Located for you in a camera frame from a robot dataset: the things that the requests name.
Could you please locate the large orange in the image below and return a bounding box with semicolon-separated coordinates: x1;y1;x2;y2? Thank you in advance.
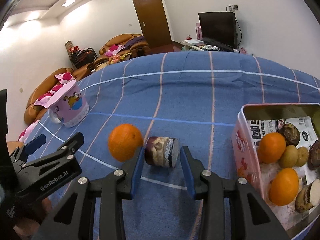
107;124;144;162

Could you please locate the dark brown passion fruit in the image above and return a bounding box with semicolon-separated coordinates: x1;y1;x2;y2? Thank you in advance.
279;123;300;146

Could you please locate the small orange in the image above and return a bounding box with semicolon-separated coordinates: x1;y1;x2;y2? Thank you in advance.
268;168;299;206

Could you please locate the person's left hand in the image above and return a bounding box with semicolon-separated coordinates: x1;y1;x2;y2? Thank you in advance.
6;141;53;237

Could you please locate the pink cartoon mug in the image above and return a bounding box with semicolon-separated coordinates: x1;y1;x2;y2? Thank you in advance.
45;80;89;127

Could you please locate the brown leather sofa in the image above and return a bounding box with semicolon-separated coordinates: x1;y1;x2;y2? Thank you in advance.
24;64;91;125

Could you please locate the pink tin box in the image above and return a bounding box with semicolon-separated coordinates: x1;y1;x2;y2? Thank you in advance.
231;103;319;239

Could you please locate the pink floral cushion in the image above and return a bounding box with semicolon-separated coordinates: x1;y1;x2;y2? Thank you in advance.
104;44;124;57

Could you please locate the brown leather armchair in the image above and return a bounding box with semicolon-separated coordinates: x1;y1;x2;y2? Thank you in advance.
94;34;151;65

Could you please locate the brown wooden door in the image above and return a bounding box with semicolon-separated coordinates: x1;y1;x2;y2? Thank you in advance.
132;0;171;48

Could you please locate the white tv stand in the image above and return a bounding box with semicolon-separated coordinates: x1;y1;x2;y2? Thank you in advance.
180;39;239;53

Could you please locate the black television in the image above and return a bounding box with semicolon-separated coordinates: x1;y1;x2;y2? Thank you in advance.
198;12;238;49

